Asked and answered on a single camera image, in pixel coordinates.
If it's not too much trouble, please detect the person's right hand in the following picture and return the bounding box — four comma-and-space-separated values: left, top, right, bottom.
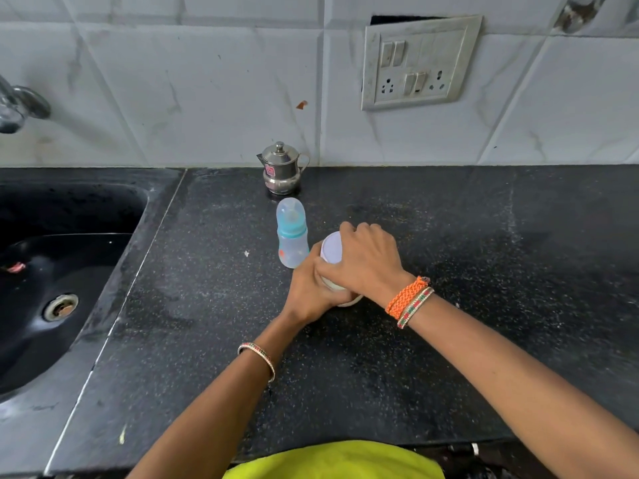
313, 222, 416, 298

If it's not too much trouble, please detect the person's left hand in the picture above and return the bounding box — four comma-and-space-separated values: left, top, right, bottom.
280, 241, 348, 326

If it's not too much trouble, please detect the white plastic jar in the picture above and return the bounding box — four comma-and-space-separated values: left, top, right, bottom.
319, 231, 364, 308

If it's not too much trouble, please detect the person's right forearm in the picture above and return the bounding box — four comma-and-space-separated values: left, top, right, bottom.
387, 279, 639, 479

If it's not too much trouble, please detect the person's left forearm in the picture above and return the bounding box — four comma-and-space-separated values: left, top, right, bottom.
126, 313, 300, 479

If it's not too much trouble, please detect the clear blue baby bottle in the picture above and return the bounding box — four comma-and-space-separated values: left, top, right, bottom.
276, 197, 310, 269

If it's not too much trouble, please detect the orange braided wrist thread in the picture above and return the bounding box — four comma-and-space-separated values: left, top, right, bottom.
385, 276, 430, 319

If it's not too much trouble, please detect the small steel lidded pot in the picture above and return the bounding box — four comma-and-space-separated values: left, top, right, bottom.
257, 141, 311, 196

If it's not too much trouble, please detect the red green beaded bangle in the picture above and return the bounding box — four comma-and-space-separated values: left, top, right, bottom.
397, 287, 435, 330

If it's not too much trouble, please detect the thin beaded bangle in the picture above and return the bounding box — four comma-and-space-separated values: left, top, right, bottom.
237, 342, 276, 384

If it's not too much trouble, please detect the yellow green shirt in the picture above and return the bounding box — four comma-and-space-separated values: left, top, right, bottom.
222, 440, 446, 479

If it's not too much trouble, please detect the steel sink drain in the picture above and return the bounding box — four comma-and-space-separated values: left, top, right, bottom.
43, 293, 80, 323

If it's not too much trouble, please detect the black kitchen sink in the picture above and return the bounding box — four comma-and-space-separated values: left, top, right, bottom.
0, 182, 150, 397

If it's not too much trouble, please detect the white wall switch socket panel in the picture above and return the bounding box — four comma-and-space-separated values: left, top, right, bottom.
360, 15, 484, 112

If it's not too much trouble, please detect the steel wall tap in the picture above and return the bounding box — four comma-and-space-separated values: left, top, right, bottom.
0, 75, 52, 135

